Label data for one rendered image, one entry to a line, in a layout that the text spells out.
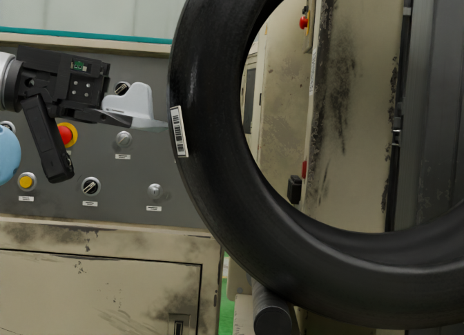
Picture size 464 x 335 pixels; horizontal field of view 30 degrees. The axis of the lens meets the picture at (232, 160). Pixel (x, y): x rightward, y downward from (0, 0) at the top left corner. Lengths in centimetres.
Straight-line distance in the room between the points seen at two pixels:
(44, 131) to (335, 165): 48
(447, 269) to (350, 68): 45
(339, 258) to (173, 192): 79
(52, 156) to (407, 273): 46
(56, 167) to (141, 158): 66
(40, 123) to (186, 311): 72
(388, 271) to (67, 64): 47
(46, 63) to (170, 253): 70
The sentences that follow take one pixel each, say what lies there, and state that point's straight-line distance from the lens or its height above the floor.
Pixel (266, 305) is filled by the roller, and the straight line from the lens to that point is 103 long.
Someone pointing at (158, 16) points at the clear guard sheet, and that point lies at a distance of 174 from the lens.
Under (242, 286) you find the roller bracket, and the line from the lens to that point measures 136.
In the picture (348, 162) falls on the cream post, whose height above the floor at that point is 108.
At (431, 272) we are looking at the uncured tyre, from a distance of 103.
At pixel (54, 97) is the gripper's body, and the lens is 111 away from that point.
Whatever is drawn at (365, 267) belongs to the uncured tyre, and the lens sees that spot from 102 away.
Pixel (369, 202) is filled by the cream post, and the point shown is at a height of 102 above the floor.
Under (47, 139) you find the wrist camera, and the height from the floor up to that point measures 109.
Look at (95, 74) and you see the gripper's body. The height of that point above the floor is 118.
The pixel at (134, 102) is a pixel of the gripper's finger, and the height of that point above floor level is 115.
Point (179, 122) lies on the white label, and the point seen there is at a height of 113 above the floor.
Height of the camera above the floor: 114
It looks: 3 degrees down
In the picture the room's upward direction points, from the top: 4 degrees clockwise
